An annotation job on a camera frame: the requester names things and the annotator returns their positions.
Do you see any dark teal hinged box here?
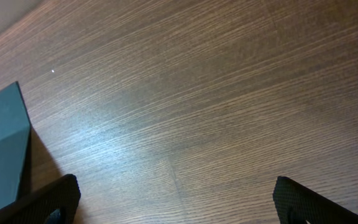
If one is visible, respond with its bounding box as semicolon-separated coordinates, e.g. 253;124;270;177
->
0;82;30;209

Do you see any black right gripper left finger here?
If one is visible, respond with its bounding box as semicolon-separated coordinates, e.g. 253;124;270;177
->
0;174;81;224

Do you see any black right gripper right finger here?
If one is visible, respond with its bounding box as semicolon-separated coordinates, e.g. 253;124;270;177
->
273;176;358;224

